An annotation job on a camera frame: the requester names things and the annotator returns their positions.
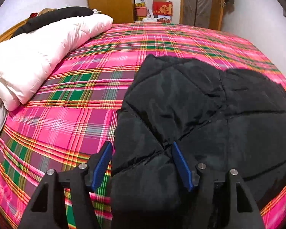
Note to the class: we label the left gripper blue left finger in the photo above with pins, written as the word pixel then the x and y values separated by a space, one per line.
pixel 98 164

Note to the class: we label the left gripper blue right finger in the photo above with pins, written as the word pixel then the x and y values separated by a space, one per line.
pixel 190 178

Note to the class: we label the black quilted puffer jacket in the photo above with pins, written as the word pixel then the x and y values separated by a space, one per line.
pixel 229 124

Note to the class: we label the pink plaid bed sheet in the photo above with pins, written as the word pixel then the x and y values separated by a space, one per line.
pixel 74 112

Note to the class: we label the white folded duvet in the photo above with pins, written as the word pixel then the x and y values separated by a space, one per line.
pixel 27 60

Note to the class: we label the pink storage box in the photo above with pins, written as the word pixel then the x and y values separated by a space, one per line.
pixel 141 11

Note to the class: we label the wooden headboard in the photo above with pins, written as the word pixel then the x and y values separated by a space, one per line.
pixel 7 34

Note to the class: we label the red gift box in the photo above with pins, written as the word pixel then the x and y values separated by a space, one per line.
pixel 162 8

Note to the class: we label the brown teddy bear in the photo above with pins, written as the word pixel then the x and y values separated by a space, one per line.
pixel 46 10

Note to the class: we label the grey door with wooden frame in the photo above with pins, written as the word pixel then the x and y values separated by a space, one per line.
pixel 202 13

